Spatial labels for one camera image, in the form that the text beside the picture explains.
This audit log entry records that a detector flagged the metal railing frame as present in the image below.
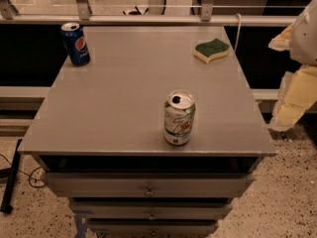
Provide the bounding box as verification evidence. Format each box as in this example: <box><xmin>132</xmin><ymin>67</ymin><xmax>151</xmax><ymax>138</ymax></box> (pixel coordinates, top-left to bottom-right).
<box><xmin>0</xmin><ymin>0</ymin><xmax>310</xmax><ymax>26</ymax></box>

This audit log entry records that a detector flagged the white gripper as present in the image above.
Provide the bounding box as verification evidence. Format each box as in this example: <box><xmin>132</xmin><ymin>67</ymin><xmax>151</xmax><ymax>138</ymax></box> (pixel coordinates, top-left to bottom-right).
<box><xmin>268</xmin><ymin>0</ymin><xmax>317</xmax><ymax>132</ymax></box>

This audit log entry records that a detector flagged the bottom grey drawer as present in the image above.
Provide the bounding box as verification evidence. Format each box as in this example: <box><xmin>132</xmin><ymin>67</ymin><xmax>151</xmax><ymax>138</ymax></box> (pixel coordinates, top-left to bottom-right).
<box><xmin>87</xmin><ymin>219</ymin><xmax>218</xmax><ymax>235</ymax></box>

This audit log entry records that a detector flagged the black bar on floor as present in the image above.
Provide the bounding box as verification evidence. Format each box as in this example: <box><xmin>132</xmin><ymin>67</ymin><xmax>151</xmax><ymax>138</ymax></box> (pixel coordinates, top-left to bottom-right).
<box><xmin>0</xmin><ymin>139</ymin><xmax>22</xmax><ymax>214</ymax></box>

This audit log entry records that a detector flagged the white green 7up can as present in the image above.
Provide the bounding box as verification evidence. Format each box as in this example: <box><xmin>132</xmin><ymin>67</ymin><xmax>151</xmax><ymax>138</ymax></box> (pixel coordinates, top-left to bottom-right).
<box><xmin>163</xmin><ymin>90</ymin><xmax>196</xmax><ymax>146</ymax></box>

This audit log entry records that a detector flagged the grey drawer cabinet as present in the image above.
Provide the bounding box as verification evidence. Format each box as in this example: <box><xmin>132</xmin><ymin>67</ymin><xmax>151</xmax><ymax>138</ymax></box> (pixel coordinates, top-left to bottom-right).
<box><xmin>18</xmin><ymin>25</ymin><xmax>278</xmax><ymax>238</ymax></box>

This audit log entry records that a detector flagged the top grey drawer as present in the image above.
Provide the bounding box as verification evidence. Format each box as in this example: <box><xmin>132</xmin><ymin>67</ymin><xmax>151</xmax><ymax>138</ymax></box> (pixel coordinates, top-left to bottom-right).
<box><xmin>43</xmin><ymin>173</ymin><xmax>255</xmax><ymax>198</ymax></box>

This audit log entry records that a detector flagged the black floor cable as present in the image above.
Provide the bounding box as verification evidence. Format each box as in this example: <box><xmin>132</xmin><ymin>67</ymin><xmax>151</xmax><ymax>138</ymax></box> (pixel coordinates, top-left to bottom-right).
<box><xmin>0</xmin><ymin>153</ymin><xmax>47</xmax><ymax>188</ymax></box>

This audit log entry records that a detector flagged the blue pepsi can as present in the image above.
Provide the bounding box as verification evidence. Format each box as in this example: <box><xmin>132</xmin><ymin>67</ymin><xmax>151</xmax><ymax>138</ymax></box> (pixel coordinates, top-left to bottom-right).
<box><xmin>61</xmin><ymin>23</ymin><xmax>90</xmax><ymax>65</ymax></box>

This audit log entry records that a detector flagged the green yellow sponge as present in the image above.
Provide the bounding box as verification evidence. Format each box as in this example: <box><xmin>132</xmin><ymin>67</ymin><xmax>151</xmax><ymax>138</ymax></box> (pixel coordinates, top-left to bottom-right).
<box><xmin>193</xmin><ymin>39</ymin><xmax>229</xmax><ymax>63</ymax></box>

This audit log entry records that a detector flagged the grey drawer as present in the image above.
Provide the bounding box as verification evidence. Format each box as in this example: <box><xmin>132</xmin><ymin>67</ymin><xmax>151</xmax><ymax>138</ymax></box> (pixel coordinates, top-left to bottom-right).
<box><xmin>69</xmin><ymin>198</ymin><xmax>232</xmax><ymax>220</ymax></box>
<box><xmin>87</xmin><ymin>219</ymin><xmax>218</xmax><ymax>235</ymax></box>
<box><xmin>43</xmin><ymin>173</ymin><xmax>255</xmax><ymax>198</ymax></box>

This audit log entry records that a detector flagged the middle grey drawer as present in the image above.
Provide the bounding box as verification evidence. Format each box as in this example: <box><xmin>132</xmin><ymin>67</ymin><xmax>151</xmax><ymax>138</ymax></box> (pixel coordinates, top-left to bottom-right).
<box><xmin>69</xmin><ymin>198</ymin><xmax>232</xmax><ymax>220</ymax></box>

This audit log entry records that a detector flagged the white cable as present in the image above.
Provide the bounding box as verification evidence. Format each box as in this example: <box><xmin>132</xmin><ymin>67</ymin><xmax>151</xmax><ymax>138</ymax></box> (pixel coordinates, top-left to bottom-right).
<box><xmin>233</xmin><ymin>13</ymin><xmax>243</xmax><ymax>53</ymax></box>

